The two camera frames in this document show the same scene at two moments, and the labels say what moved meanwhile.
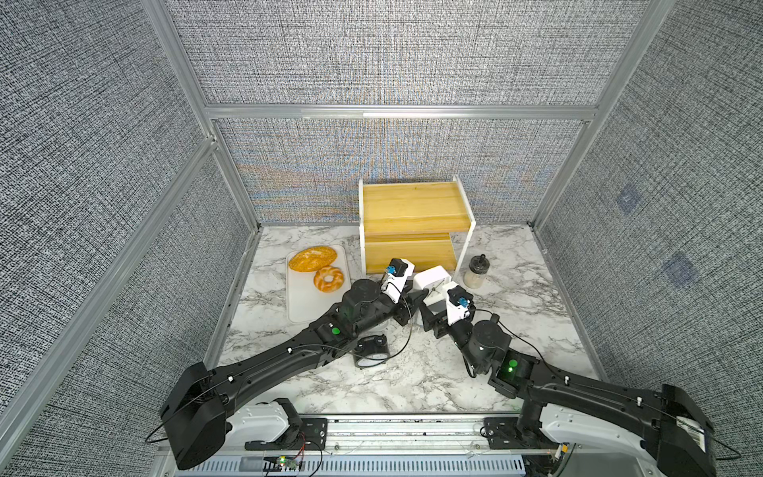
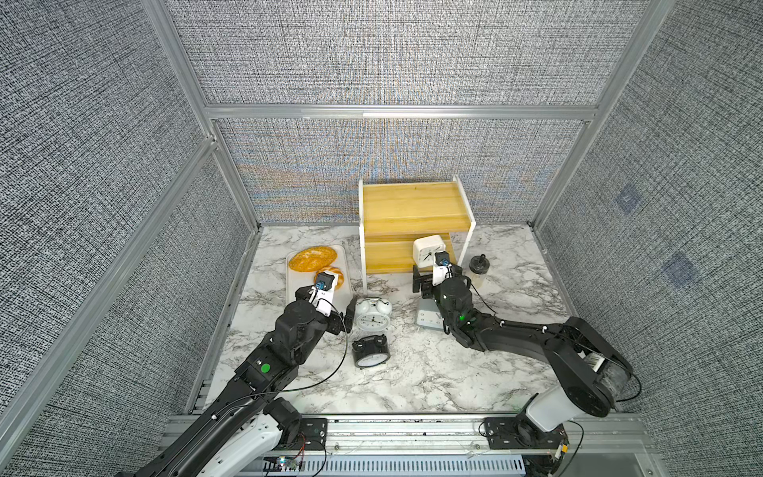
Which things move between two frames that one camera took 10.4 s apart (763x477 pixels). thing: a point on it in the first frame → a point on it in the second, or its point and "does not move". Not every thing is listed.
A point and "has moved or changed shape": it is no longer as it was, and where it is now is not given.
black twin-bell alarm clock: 371,351 does not move
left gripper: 406,307 → 335,324
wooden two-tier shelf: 424,222 does not move
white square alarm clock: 433,281 has moved or changed shape
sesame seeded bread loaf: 312,258 does not move
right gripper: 444,328 → 418,283
